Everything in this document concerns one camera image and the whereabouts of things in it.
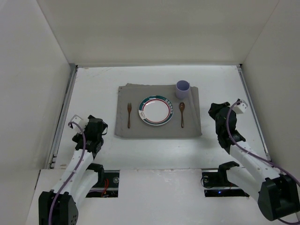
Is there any brown wooden spoon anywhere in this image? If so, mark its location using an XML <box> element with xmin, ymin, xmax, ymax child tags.
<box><xmin>179</xmin><ymin>102</ymin><xmax>185</xmax><ymax>128</ymax></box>

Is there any lavender plastic cup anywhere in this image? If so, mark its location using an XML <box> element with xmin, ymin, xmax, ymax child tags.
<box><xmin>175</xmin><ymin>80</ymin><xmax>190</xmax><ymax>99</ymax></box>

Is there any brown wooden fork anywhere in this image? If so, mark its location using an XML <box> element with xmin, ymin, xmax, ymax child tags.
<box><xmin>127</xmin><ymin>102</ymin><xmax>132</xmax><ymax>129</ymax></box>

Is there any grey cloth placemat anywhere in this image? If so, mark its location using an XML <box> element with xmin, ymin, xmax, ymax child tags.
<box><xmin>115</xmin><ymin>83</ymin><xmax>202</xmax><ymax>139</ymax></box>

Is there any white plate green rim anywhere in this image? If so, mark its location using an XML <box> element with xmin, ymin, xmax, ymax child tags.
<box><xmin>138</xmin><ymin>95</ymin><xmax>174</xmax><ymax>126</ymax></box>

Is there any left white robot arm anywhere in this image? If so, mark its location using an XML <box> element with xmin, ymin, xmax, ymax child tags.
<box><xmin>38</xmin><ymin>115</ymin><xmax>108</xmax><ymax>225</ymax></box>

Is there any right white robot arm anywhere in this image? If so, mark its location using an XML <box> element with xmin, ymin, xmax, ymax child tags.
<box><xmin>208</xmin><ymin>99</ymin><xmax>300</xmax><ymax>224</ymax></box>

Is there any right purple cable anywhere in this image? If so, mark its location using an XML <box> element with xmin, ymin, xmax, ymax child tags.
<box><xmin>226</xmin><ymin>100</ymin><xmax>300</xmax><ymax>225</ymax></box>

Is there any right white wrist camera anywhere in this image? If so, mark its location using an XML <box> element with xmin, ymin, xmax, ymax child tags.
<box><xmin>233</xmin><ymin>99</ymin><xmax>248</xmax><ymax>114</ymax></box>

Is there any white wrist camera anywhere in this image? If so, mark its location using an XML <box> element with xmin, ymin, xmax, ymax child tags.
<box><xmin>233</xmin><ymin>99</ymin><xmax>248</xmax><ymax>114</ymax></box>
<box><xmin>67</xmin><ymin>114</ymin><xmax>84</xmax><ymax>129</ymax></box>

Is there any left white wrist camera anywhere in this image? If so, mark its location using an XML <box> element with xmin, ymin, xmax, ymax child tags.
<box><xmin>67</xmin><ymin>114</ymin><xmax>84</xmax><ymax>129</ymax></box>

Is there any right aluminium table rail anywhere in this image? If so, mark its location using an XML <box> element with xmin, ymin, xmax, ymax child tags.
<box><xmin>237</xmin><ymin>64</ymin><xmax>272</xmax><ymax>162</ymax></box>

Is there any aluminium table rail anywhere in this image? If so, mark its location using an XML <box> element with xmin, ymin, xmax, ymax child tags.
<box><xmin>45</xmin><ymin>63</ymin><xmax>78</xmax><ymax>169</ymax></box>
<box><xmin>237</xmin><ymin>64</ymin><xmax>272</xmax><ymax>162</ymax></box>

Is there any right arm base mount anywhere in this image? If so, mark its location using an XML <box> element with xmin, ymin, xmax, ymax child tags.
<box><xmin>200</xmin><ymin>161</ymin><xmax>249</xmax><ymax>197</ymax></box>

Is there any left aluminium table rail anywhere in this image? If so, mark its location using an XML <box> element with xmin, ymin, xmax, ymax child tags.
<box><xmin>45</xmin><ymin>63</ymin><xmax>78</xmax><ymax>169</ymax></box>

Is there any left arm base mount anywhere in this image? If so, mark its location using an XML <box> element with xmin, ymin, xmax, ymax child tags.
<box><xmin>86</xmin><ymin>163</ymin><xmax>120</xmax><ymax>198</ymax></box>

